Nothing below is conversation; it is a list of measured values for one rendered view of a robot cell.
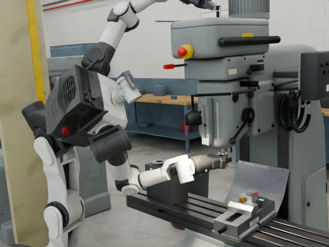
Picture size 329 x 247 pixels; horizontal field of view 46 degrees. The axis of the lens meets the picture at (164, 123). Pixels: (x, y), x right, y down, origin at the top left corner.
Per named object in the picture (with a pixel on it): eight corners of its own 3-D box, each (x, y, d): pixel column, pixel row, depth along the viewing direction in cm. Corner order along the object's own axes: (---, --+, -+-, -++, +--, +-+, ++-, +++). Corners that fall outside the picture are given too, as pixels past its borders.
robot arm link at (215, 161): (226, 154, 180) (205, 158, 174) (226, 173, 182) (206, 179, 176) (209, 148, 191) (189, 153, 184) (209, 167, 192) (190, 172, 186)
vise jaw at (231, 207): (251, 216, 172) (251, 208, 171) (227, 210, 180) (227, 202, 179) (258, 212, 176) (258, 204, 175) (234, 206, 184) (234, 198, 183)
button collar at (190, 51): (190, 59, 160) (190, 43, 159) (179, 59, 164) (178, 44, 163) (194, 58, 161) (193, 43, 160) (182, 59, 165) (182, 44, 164)
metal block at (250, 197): (251, 209, 178) (251, 196, 177) (240, 206, 182) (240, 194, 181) (257, 205, 182) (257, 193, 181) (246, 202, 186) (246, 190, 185)
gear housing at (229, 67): (226, 81, 163) (225, 56, 161) (182, 80, 180) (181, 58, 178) (267, 74, 187) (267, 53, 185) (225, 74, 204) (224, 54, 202)
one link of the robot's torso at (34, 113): (14, 114, 188) (36, 95, 180) (34, 110, 199) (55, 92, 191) (43, 164, 186) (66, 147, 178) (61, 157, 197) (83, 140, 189)
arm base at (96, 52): (79, 70, 171) (105, 71, 171) (82, 44, 175) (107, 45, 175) (85, 84, 185) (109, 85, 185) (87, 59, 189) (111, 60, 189)
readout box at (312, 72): (319, 101, 170) (320, 52, 166) (299, 100, 176) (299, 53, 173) (337, 95, 184) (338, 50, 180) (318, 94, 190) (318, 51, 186)
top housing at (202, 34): (213, 58, 154) (212, 16, 151) (166, 59, 172) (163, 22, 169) (272, 52, 187) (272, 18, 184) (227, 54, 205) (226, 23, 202)
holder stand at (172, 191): (172, 205, 207) (170, 169, 203) (146, 195, 223) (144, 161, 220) (188, 199, 214) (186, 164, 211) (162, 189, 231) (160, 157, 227)
